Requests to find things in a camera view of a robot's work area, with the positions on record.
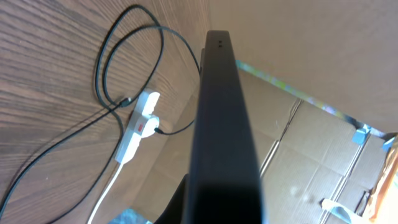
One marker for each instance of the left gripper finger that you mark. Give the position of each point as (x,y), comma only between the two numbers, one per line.
(174,210)

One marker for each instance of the Samsung Galaxy smartphone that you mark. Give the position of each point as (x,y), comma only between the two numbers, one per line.
(224,184)

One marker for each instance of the white USB charger plug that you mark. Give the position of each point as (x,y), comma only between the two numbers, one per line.
(147,124)

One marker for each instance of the white power strip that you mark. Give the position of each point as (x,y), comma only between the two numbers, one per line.
(130,142)

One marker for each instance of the cardboard box wall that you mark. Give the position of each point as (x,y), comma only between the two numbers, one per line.
(320,85)

